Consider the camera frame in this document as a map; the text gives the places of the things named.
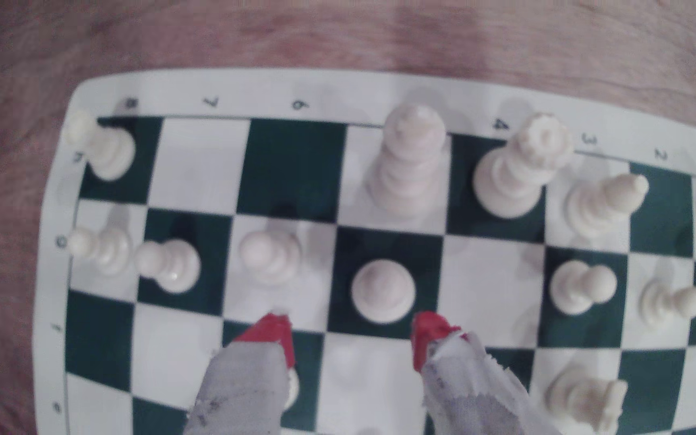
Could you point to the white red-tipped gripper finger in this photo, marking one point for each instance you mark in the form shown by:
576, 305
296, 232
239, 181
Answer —
469, 392
245, 386

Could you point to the white chess bishop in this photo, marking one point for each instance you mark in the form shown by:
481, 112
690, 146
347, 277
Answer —
382, 293
595, 205

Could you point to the white chess knight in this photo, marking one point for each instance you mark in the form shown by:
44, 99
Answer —
583, 396
292, 390

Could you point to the white chess pawn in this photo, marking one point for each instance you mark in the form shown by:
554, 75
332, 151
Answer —
269, 257
173, 266
106, 249
665, 305
574, 287

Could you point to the white chess queen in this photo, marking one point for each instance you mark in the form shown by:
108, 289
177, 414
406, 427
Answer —
511, 175

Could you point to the white chess king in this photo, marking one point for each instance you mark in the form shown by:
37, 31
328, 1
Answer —
408, 169

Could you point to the white chess rook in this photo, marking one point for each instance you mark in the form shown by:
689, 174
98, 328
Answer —
109, 151

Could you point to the green white chess mat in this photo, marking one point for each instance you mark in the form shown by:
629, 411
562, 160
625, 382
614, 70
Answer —
324, 96

